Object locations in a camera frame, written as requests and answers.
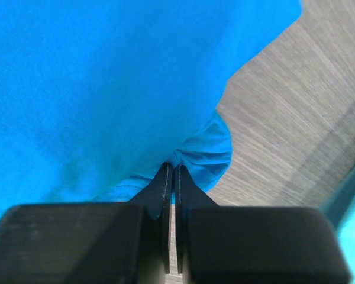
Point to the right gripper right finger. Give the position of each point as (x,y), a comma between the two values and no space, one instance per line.
(252,244)

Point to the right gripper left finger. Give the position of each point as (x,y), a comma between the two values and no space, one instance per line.
(91,242)

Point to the blue t shirt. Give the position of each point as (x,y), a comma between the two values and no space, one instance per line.
(96,95)

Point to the blue translucent plastic bin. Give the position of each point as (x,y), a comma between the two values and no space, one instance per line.
(341,211)

